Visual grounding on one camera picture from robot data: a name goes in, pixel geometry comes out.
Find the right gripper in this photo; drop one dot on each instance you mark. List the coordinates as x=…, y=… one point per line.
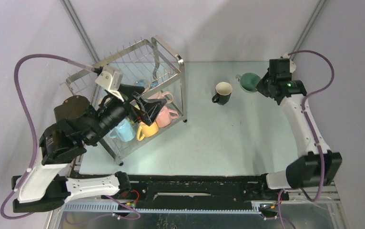
x=260, y=87

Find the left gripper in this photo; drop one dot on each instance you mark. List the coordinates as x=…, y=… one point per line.
x=150, y=107

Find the yellow mug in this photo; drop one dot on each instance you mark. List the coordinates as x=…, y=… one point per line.
x=145, y=131

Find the mint green mug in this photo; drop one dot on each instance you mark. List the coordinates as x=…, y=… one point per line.
x=248, y=81

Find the black mug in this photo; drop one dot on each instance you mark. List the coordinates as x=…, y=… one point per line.
x=223, y=91

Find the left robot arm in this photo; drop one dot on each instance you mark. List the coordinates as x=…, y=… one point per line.
x=79, y=124

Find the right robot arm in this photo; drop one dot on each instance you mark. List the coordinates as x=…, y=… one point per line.
x=317, y=164

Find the steel two-tier dish rack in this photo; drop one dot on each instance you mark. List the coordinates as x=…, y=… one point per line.
x=153, y=60

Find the pink faceted mug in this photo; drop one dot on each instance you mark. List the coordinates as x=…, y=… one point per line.
x=166, y=116

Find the large pink mug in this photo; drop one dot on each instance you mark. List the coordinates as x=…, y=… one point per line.
x=163, y=95

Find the blue-rimmed cup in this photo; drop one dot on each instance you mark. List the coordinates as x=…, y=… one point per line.
x=146, y=84

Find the light blue mug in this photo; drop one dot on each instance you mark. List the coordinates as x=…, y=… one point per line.
x=123, y=131

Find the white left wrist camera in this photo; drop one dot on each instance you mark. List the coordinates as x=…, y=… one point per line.
x=109, y=78

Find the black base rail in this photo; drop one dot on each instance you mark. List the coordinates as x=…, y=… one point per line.
x=197, y=193

